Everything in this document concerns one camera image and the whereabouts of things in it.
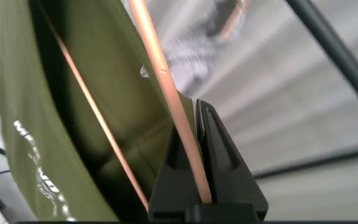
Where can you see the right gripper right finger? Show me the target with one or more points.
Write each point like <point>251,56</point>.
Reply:
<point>228,180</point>

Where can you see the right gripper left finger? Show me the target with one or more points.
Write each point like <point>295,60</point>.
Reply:
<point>169,186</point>

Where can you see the green printed shorts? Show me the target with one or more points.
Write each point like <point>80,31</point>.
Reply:
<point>110,93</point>

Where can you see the black clothes rack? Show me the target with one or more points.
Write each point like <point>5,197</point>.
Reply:
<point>331,43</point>

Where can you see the white curtain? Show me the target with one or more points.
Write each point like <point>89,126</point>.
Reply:
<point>275,93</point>

